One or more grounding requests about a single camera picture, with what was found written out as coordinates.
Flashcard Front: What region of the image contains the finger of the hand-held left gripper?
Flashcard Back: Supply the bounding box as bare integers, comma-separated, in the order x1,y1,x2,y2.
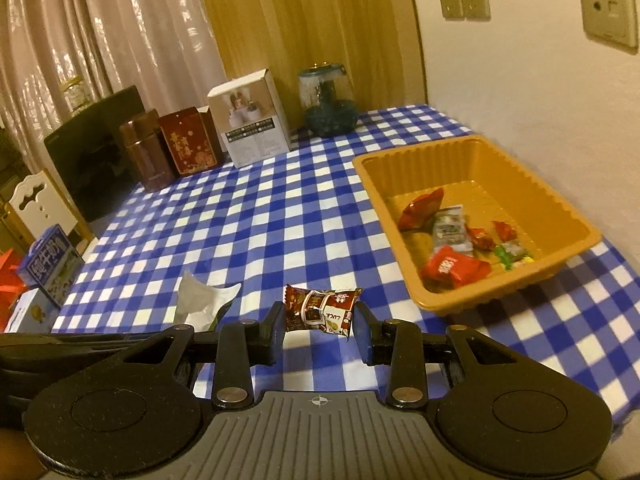
50,331,166,358

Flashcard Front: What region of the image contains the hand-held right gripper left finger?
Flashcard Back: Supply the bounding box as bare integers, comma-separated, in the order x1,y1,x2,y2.
120,301,287,411

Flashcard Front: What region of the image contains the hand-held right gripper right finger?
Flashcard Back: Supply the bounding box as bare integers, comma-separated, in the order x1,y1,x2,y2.
351,307,516,408

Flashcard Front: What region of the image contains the brown red candy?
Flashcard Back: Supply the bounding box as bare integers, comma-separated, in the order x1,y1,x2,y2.
284,284,363,338

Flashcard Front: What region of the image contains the silver wrapper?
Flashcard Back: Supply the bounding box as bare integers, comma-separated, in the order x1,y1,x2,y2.
172,270,243,333

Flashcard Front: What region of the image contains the red snack packet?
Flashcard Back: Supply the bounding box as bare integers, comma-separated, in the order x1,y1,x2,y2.
419,246,492,289
397,187,446,232

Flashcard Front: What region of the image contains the clear packet of dark snack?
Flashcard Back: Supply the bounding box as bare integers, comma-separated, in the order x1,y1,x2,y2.
432,205,475,256

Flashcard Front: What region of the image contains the orange plastic tray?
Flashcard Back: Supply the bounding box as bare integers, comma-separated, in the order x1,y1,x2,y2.
352,135,603,317

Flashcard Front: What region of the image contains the person's left hand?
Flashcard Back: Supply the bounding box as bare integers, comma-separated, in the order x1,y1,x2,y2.
0,427,43,480

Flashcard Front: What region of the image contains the small white blue box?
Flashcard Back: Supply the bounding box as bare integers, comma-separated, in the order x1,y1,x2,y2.
2,287,61,335

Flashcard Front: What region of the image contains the blue milk carton box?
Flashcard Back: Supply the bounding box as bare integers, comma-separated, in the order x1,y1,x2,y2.
17,225,86,308

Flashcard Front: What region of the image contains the red object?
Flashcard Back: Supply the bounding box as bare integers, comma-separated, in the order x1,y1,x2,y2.
0,251,28,307

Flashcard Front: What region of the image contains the blue white checkered tablecloth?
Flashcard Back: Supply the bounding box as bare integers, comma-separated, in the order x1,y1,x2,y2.
50,105,640,426

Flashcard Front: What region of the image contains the white wooden chair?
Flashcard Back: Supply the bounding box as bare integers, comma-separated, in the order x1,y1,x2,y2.
5,170,93,256

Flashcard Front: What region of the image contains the brown canister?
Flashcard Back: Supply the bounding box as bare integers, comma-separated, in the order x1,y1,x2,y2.
119,109,176,192

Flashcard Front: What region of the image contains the white cardboard box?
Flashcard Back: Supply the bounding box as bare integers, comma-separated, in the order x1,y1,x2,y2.
206,68,292,168

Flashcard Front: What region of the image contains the red patterned gift box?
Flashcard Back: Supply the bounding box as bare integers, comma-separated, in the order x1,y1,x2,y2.
159,106,224,177

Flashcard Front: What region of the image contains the dark green glass jar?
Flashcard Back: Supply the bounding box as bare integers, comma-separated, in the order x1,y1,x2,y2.
298,62,358,138

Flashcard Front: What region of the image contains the small clear glass jar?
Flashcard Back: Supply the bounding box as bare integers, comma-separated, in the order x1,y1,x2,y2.
63,76,96,113

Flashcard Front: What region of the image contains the pale sheer curtain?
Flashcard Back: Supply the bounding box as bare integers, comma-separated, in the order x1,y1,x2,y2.
0,0,233,161

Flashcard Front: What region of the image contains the wooden wall panel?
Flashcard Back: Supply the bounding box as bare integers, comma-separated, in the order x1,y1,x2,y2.
195,0,428,126

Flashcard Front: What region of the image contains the large beige wall socket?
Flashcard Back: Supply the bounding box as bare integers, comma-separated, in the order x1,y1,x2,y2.
577,0,640,53

